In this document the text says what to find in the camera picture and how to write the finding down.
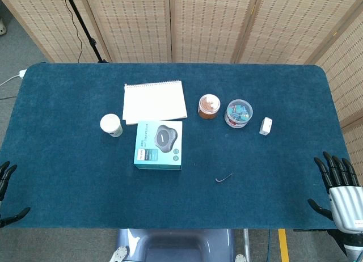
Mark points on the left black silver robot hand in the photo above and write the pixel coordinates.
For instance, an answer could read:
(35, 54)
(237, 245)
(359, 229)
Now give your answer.
(7, 174)

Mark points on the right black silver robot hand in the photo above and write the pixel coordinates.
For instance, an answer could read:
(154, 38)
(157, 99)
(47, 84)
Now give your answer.
(346, 205)

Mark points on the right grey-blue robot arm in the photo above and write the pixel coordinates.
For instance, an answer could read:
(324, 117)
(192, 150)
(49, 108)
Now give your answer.
(353, 249)

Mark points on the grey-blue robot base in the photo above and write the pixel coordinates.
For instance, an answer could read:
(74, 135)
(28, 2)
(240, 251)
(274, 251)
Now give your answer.
(175, 245)

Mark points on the small white cardboard box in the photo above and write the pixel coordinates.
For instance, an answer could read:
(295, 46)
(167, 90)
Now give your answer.
(265, 126)

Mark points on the teal speaker paper box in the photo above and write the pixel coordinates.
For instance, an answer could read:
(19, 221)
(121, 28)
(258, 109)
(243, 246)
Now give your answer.
(158, 143)

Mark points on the blue table cover cloth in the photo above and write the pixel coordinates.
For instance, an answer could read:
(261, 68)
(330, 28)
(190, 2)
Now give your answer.
(85, 188)

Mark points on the white power plug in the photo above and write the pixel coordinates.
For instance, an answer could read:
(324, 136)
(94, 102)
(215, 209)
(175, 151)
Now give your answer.
(22, 73)

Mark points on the silver metal table leg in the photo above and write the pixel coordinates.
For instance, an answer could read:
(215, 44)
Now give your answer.
(246, 242)

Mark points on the white floral paper cup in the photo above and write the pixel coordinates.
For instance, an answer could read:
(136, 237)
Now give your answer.
(111, 125)

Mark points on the grey metal mounting plate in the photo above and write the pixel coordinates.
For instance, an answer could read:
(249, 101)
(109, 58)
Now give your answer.
(119, 255)
(240, 258)

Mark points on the clear jar of binder clips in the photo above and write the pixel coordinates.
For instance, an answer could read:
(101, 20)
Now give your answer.
(238, 113)

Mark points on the white wheeled device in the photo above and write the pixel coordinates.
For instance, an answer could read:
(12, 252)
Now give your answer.
(2, 28)

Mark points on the white spiral notebook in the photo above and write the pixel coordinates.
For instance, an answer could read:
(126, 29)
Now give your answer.
(154, 101)

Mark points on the black tripod stand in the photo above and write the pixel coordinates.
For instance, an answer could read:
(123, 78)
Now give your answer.
(82, 25)

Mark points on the clear jar of rubber bands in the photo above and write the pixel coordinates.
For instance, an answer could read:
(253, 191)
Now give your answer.
(209, 106)

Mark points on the bamboo folding screen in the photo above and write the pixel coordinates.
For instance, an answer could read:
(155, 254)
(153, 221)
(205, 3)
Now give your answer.
(212, 23)

